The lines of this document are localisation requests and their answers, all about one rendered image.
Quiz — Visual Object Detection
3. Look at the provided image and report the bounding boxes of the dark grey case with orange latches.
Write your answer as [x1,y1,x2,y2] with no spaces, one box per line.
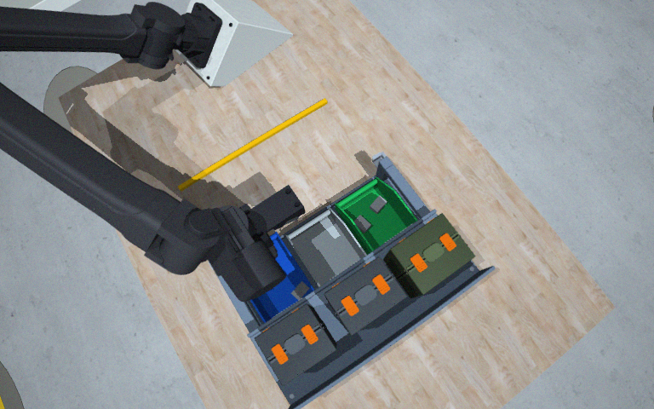
[324,257,407,336]
[255,304,337,386]

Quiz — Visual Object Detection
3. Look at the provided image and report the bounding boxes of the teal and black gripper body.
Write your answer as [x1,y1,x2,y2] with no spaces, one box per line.
[254,227,278,258]

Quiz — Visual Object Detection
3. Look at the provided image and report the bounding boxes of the grey open bin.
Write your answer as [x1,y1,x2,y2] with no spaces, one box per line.
[288,210,367,287]

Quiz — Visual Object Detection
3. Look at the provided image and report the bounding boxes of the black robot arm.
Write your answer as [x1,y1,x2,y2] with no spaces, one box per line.
[0,2,306,302]

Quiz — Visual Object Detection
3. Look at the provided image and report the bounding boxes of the yellow long thin bar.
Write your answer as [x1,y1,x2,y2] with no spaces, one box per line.
[178,98,328,191]

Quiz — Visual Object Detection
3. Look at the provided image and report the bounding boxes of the olive green case with orange latches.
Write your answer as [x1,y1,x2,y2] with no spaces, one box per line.
[383,213,475,299]

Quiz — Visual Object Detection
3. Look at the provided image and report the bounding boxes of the blue bin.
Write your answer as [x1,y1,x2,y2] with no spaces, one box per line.
[250,234,314,323]

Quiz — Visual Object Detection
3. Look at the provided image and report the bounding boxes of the green open bin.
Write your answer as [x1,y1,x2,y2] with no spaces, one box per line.
[336,178,418,255]

